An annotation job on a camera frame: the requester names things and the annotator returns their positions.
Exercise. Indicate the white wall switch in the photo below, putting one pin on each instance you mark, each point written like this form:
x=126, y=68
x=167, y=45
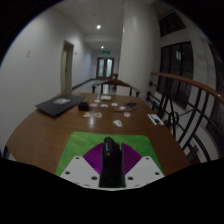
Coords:
x=28, y=53

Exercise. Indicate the black closed laptop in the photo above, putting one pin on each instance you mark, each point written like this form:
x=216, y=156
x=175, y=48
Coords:
x=60, y=104

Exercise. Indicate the black computer mouse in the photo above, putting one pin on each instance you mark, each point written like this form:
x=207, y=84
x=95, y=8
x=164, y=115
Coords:
x=112, y=163

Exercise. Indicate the flat white box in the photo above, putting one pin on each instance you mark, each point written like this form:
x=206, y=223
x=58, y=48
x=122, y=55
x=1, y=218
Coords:
x=106, y=97

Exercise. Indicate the green mouse pad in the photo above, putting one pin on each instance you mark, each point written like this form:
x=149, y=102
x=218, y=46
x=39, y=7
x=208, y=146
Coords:
x=83, y=140

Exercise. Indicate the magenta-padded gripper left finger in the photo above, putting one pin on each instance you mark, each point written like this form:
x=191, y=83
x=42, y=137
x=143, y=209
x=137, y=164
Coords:
x=91, y=160

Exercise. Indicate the small orange beige sticker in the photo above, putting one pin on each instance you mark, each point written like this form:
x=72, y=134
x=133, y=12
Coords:
x=98, y=115

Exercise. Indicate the dark tall window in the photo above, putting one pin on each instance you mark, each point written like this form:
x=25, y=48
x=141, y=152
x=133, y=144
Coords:
x=175, y=73

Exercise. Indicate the small black box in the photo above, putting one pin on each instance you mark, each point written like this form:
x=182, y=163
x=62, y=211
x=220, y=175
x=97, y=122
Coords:
x=83, y=106

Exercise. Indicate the distant wooden chair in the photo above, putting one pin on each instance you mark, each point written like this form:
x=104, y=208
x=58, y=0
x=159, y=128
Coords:
x=114, y=76

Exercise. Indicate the black railing with wooden handrail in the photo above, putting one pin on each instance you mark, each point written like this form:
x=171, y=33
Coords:
x=186, y=83

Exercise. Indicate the wooden armchair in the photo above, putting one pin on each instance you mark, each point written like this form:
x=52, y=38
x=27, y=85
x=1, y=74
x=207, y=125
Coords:
x=115, y=83

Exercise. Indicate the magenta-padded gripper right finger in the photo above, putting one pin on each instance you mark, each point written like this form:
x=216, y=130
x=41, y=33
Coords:
x=135, y=160

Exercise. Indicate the small tan sticker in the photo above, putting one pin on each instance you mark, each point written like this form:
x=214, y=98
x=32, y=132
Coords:
x=93, y=105

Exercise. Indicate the green exit sign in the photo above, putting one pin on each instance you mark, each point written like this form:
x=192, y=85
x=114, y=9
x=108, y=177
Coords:
x=106, y=52

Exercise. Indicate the small white red sticker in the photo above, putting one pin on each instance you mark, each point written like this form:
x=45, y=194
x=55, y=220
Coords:
x=127, y=114

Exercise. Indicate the glass double door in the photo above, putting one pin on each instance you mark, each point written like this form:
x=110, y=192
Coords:
x=105, y=68

